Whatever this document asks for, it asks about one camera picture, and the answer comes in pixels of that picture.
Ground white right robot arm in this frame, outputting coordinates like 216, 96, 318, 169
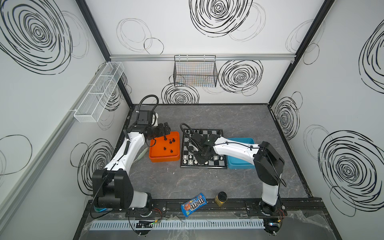
190, 133, 286, 216

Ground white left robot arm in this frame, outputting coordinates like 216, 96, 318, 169
92, 123, 171, 212

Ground black white chessboard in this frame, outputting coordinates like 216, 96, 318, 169
180, 129, 228, 169

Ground orange plastic tray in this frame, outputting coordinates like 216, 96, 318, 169
149, 132, 181, 163

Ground green metal tongs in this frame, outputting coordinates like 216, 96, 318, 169
133, 148, 149, 164

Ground blue plastic tray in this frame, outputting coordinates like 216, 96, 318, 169
227, 138, 255, 170

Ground yellow jar black lid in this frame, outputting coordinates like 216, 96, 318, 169
215, 191, 228, 207

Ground blue candy bag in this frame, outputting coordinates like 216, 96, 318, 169
181, 193, 207, 218

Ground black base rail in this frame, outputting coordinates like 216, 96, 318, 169
125, 197, 326, 218

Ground clear wall shelf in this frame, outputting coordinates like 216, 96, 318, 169
74, 62, 125, 123

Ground black wire basket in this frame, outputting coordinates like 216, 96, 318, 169
173, 55, 219, 88

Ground white slotted cable duct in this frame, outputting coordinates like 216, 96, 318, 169
89, 219, 265, 231

